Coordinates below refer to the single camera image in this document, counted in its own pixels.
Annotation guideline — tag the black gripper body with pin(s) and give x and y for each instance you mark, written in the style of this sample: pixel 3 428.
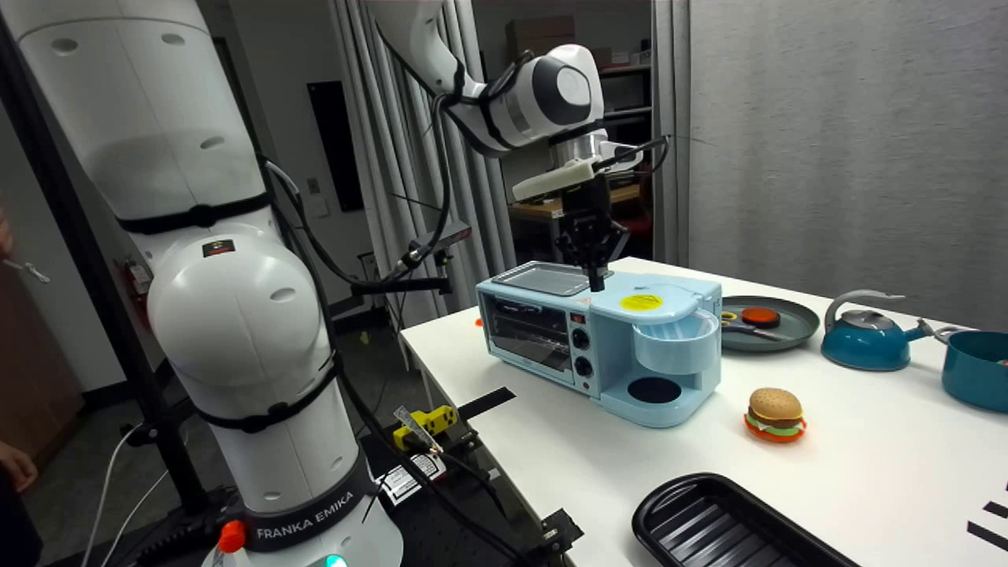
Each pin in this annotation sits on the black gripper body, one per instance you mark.
pixel 590 217

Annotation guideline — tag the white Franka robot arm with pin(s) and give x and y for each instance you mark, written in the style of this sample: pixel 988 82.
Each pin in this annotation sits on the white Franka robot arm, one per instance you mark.
pixel 241 317

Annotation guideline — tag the light blue breakfast station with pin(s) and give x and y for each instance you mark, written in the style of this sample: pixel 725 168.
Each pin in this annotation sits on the light blue breakfast station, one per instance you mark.
pixel 619 358

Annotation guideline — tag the grey metal griddle tray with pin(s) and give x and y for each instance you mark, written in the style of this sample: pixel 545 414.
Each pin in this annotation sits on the grey metal griddle tray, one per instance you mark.
pixel 539 280

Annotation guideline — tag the yellow toy fried egg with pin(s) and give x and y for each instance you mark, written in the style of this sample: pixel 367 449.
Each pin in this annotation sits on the yellow toy fried egg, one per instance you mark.
pixel 641 304

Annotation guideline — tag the red toy patty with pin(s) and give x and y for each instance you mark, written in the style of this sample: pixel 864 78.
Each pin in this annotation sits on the red toy patty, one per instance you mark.
pixel 761 317

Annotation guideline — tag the black table edge clamp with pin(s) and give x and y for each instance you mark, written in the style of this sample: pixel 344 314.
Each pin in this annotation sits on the black table edge clamp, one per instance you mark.
pixel 490 401
pixel 561 528

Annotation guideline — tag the grey round plate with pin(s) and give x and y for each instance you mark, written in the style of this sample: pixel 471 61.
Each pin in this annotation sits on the grey round plate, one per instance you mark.
pixel 793 326

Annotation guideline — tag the toy burger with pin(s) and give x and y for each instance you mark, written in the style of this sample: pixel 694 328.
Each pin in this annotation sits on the toy burger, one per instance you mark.
pixel 775 414

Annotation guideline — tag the teal toy kettle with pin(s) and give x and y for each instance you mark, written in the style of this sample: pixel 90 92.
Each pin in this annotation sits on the teal toy kettle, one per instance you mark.
pixel 867 340

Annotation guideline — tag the white printed warning label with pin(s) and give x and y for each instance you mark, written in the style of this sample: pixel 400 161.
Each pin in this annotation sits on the white printed warning label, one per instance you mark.
pixel 397 484

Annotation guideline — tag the teal toy pot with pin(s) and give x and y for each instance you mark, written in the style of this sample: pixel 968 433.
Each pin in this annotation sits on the teal toy pot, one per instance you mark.
pixel 978 373

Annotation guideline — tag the orange capped squeeze bottle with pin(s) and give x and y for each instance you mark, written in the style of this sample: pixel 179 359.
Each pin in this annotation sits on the orange capped squeeze bottle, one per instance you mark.
pixel 229 540

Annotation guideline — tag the black tape strips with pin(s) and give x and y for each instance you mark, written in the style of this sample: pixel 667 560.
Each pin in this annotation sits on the black tape strips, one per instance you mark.
pixel 992 521

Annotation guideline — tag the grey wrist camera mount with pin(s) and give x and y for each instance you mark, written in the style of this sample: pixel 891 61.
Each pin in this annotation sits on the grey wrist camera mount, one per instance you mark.
pixel 561 177

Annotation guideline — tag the black metal frame pole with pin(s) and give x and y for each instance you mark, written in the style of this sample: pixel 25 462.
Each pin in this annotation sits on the black metal frame pole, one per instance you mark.
pixel 110 317

